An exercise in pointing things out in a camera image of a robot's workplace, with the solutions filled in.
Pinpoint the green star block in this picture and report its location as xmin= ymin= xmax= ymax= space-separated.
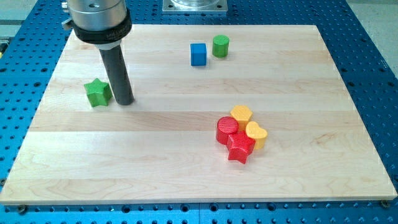
xmin=84 ymin=78 xmax=113 ymax=107

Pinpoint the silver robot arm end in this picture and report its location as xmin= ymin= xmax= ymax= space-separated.
xmin=62 ymin=0 xmax=132 ymax=50

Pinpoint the blue cube block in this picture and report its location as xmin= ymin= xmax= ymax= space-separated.
xmin=190 ymin=43 xmax=207 ymax=66

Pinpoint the light wooden board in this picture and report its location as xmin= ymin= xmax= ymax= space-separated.
xmin=1 ymin=25 xmax=397 ymax=205

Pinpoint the red cylinder block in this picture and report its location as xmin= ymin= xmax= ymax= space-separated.
xmin=216 ymin=116 xmax=239 ymax=145

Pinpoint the yellow pentagon block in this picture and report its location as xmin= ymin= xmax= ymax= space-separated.
xmin=230 ymin=105 xmax=253 ymax=131

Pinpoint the red star block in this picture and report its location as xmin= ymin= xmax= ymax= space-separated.
xmin=226 ymin=131 xmax=256 ymax=164

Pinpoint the yellow heart block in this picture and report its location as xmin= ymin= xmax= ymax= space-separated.
xmin=245 ymin=121 xmax=268 ymax=149

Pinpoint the green cylinder block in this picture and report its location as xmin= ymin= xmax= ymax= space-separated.
xmin=212 ymin=35 xmax=229 ymax=58

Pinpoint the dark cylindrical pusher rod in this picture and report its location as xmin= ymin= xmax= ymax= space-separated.
xmin=99 ymin=45 xmax=134 ymax=106

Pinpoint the blue perforated metal plate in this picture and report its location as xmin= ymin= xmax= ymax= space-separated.
xmin=1 ymin=0 xmax=397 ymax=223

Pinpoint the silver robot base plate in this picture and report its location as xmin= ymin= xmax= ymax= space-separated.
xmin=162 ymin=0 xmax=228 ymax=12

